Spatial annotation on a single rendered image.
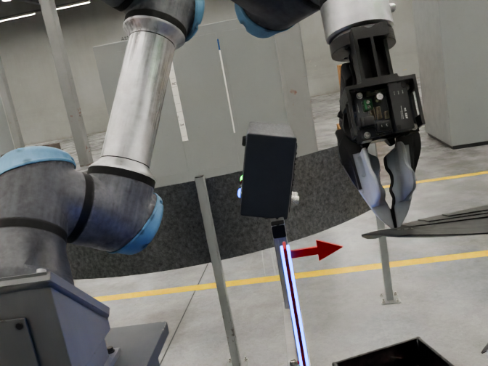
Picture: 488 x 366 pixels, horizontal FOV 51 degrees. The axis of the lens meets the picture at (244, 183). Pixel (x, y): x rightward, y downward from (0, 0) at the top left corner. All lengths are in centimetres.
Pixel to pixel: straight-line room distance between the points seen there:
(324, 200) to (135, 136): 179
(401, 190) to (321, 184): 197
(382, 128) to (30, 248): 48
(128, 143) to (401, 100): 49
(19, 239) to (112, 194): 17
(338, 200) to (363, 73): 212
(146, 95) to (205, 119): 583
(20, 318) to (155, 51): 50
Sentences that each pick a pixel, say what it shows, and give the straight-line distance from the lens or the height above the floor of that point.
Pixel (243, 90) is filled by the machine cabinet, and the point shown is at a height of 117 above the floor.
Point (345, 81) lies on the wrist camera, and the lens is 60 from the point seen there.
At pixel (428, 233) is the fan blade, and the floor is 121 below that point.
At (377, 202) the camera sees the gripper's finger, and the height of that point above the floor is 122.
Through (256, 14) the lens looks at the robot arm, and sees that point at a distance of 67.
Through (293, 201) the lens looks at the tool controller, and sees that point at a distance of 118.
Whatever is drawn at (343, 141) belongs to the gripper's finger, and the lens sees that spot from 58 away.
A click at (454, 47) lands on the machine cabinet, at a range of 676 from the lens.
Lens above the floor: 138
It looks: 12 degrees down
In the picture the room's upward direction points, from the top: 10 degrees counter-clockwise
